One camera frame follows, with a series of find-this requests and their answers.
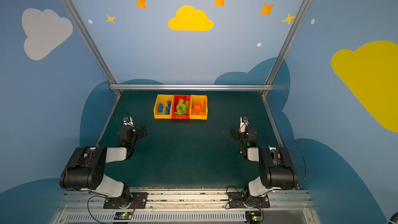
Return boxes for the right yellow bin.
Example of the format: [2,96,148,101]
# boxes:
[190,95,208,120]

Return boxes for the red middle bin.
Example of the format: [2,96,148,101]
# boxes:
[172,95,190,119]

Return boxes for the orange stepped lego brick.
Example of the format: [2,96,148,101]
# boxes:
[193,103,202,111]

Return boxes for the aluminium frame back bar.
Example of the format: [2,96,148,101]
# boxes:
[110,84,273,91]

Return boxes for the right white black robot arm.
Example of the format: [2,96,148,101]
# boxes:
[230,126,299,198]

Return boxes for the circuit board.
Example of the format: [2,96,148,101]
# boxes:
[114,212,133,220]
[245,211,263,224]

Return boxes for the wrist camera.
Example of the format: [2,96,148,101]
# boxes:
[123,116,134,127]
[239,116,249,133]

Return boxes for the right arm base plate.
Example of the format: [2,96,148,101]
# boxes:
[226,191,270,209]

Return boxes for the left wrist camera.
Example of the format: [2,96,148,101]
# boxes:
[123,116,134,127]

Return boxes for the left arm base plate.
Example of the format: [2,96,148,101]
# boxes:
[103,192,148,209]

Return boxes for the right circuit board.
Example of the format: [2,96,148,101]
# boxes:
[245,211,263,224]

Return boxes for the left circuit board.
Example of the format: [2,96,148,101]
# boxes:
[114,212,133,220]

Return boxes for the small green lego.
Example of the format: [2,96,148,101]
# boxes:
[175,108,182,115]

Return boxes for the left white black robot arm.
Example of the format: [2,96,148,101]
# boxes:
[59,124,148,201]

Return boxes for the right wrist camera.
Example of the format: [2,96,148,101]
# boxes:
[239,116,249,133]

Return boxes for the long orange lego piece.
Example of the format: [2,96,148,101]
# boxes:
[191,110,206,116]

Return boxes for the left yellow bin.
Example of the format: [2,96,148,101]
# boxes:
[153,94,174,119]

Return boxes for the green 2x4 lego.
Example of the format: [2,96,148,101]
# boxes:
[179,105,188,115]

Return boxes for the aluminium front rail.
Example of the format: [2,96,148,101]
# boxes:
[51,187,320,224]

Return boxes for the yellow bin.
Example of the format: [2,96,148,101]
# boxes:
[153,94,174,119]
[190,95,208,120]

